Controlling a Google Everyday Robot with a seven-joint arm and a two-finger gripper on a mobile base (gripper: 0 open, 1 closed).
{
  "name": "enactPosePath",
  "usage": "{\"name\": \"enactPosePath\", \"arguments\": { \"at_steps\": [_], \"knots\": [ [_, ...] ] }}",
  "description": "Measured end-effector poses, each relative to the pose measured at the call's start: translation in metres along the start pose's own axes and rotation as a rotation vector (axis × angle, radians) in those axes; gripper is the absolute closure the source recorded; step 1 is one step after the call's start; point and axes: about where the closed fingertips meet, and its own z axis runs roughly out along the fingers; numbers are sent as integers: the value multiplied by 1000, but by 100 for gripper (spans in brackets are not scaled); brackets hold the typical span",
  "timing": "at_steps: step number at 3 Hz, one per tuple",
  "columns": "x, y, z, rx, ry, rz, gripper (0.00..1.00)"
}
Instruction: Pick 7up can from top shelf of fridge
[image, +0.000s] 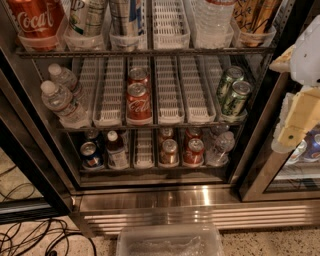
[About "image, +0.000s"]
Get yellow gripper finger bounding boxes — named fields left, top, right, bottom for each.
left=269, top=45, right=295, bottom=73
left=277, top=87, right=320, bottom=147

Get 7up can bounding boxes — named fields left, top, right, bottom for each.
left=68, top=0, right=108, bottom=38

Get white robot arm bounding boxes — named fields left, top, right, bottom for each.
left=269, top=15, right=320, bottom=153

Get front green can middle shelf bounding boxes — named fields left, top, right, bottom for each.
left=222, top=81, right=252, bottom=116

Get green can shelf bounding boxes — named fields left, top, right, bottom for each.
left=216, top=66, right=244, bottom=102
left=222, top=81, right=252, bottom=116

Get rear green can middle shelf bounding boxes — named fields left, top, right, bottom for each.
left=216, top=66, right=244, bottom=102

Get gold patterned can top shelf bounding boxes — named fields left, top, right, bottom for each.
left=231, top=0, right=282, bottom=48

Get right glass fridge door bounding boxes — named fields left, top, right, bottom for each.
left=240, top=0, right=320, bottom=201

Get top shelf clear water bottle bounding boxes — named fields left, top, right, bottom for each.
left=195, top=0, right=236, bottom=35

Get clear bottle bottom shelf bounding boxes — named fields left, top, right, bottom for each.
left=206, top=131, right=235, bottom=167

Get rear red can bottom shelf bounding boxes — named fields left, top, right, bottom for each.
left=184, top=127, right=203, bottom=142

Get red can shelf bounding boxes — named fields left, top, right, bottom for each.
left=183, top=138, right=204, bottom=165
left=184, top=127, right=203, bottom=142

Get empty white tray top shelf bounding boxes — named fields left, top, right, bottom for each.
left=152, top=0, right=190, bottom=50

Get front red can bottom shelf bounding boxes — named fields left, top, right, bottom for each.
left=183, top=138, right=204, bottom=165

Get stainless steel fridge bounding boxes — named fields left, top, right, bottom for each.
left=0, top=0, right=320, bottom=236

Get rear bronze can bottom shelf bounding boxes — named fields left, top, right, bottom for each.
left=158, top=128, right=174, bottom=144

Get bronze can shelf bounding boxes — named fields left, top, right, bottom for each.
left=160, top=139, right=178, bottom=164
left=158, top=128, right=174, bottom=144

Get front bronze can bottom shelf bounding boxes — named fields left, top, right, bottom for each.
left=160, top=139, right=178, bottom=164

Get rear Coca-Cola can middle shelf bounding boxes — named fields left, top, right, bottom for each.
left=128, top=67, right=150, bottom=87

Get coca-cola can shelf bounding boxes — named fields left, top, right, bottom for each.
left=126, top=83, right=152, bottom=124
left=128, top=67, right=150, bottom=87

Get front Coca-Cola can middle shelf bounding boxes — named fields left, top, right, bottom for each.
left=126, top=83, right=152, bottom=124

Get blue silver can top shelf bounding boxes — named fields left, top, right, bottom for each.
left=110, top=0, right=143, bottom=37

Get blue Pepsi can bottom shelf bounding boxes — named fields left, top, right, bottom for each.
left=80, top=142, right=103, bottom=168

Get rear water bottle middle shelf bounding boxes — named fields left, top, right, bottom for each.
left=48, top=63, right=88, bottom=109

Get front water bottle middle shelf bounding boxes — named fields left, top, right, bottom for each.
left=40, top=80, right=91, bottom=129

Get top shelf Coca-Cola can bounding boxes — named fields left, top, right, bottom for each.
left=6, top=0, right=66, bottom=52

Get left open fridge door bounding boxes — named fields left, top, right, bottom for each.
left=0, top=51, right=72, bottom=224

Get brown drink bottle white cap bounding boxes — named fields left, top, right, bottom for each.
left=106, top=130, right=128, bottom=169

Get clear plastic bin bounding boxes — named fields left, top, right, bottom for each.
left=116, top=224, right=225, bottom=256

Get black floor cables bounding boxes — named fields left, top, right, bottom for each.
left=0, top=164, right=98, bottom=256

